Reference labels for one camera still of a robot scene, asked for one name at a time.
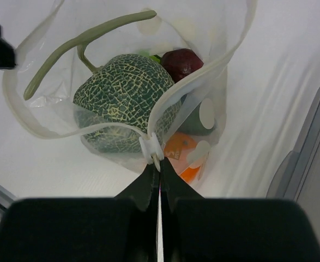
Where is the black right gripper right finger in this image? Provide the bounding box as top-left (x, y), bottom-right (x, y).
top-left (160, 159), bottom-right (320, 261)

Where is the clear plastic bin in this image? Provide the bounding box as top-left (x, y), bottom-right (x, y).
top-left (265, 61), bottom-right (320, 203)

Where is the dark green avocado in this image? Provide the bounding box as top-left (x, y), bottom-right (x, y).
top-left (178, 98), bottom-right (216, 136)

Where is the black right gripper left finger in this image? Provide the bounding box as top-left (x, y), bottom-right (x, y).
top-left (0, 165), bottom-right (160, 261)

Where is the orange fruit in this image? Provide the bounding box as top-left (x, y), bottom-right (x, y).
top-left (164, 132), bottom-right (211, 188)

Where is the dark red passion fruit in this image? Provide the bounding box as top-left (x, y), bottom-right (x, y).
top-left (160, 49), bottom-right (204, 83)

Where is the green netted melon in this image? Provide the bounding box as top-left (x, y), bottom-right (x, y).
top-left (23, 10), bottom-right (183, 156)

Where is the light green apple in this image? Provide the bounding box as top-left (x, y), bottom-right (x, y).
top-left (136, 49), bottom-right (161, 63)

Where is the clear zip top bag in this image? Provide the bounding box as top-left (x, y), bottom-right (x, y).
top-left (2, 1), bottom-right (257, 184)

